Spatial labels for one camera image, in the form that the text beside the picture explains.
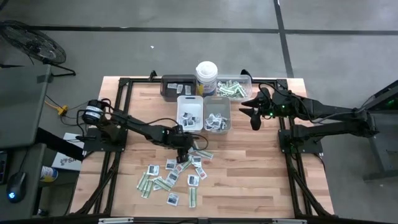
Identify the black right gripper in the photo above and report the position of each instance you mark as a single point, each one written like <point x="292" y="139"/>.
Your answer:
<point x="269" y="105"/>

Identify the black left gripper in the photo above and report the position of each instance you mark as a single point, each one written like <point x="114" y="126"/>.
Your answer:
<point x="182" y="140"/>

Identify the white antiseptic towelette packet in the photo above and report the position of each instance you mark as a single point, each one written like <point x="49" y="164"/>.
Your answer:
<point x="183" y="122"/>
<point x="208" y="125"/>
<point x="195" y="119"/>
<point x="217" y="115"/>
<point x="172" y="177"/>
<point x="222" y="126"/>
<point x="188" y="123"/>
<point x="173" y="199"/>
<point x="214" y="125"/>
<point x="171" y="164"/>
<point x="193" y="180"/>
<point x="186" y="115"/>
<point x="196" y="160"/>
<point x="211" y="117"/>
<point x="153" y="169"/>
<point x="224" y="119"/>

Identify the white ointment packet orange label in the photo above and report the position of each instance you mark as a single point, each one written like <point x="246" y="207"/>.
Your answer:
<point x="187" y="89"/>
<point x="201" y="173"/>
<point x="179" y="88"/>
<point x="172" y="85"/>
<point x="178" y="169"/>

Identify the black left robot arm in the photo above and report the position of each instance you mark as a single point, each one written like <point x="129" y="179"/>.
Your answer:
<point x="136" y="124"/>

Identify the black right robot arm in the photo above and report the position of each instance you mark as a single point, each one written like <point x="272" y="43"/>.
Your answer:
<point x="326" y="112"/>

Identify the clear plastic bin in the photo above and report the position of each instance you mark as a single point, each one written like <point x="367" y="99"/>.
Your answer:
<point x="247" y="79"/>

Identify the grey plastic bin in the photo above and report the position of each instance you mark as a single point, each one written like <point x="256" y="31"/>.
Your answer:
<point x="217" y="104"/>

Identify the black table clamp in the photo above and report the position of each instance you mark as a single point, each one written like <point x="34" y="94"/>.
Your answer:
<point x="152" y="74"/>
<point x="245" y="73"/>

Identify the white plastic bin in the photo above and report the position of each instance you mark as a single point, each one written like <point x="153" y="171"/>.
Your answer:
<point x="189" y="104"/>

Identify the disinfecting wipes canister white lid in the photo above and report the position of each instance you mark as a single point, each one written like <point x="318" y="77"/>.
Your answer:
<point x="206" y="73"/>

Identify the dark brown plastic bin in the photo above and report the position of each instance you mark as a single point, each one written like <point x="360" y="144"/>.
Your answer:
<point x="177" y="96"/>

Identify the white light bar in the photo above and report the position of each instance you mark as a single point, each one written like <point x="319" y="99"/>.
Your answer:
<point x="115" y="220"/>
<point x="289" y="221"/>

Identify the white cardboard box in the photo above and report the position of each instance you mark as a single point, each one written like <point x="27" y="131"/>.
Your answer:
<point x="66" y="163"/>

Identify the black desk leg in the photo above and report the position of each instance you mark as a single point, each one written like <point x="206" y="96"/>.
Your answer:
<point x="59" y="144"/>

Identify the small white yellow canister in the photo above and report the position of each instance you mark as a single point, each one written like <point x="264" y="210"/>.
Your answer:
<point x="48" y="174"/>

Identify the black metal cart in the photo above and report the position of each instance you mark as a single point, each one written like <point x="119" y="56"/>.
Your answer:
<point x="381" y="149"/>

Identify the dark desk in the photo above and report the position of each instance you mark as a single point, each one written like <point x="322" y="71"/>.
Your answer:
<point x="32" y="155"/>

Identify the black computer mouse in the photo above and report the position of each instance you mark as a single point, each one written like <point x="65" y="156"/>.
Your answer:
<point x="17" y="186"/>

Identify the grey table top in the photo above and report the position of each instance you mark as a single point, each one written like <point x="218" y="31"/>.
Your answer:
<point x="21" y="102"/>

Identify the dark keyboard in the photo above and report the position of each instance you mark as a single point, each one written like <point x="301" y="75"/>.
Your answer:
<point x="2" y="168"/>

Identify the black floor fan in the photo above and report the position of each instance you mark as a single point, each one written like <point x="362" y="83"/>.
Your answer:
<point x="34" y="43"/>

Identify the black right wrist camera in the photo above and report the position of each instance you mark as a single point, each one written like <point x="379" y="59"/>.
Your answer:
<point x="256" y="123"/>

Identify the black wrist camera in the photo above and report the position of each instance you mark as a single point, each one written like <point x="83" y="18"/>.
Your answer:
<point x="178" y="127"/>
<point x="256" y="123"/>

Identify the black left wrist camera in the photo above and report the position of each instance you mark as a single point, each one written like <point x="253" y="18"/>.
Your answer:
<point x="178" y="127"/>

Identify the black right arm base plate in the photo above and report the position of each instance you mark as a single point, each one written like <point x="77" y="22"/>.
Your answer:
<point x="311" y="148"/>

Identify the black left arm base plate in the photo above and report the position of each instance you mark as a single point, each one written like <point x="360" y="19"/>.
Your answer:
<point x="93" y="146"/>

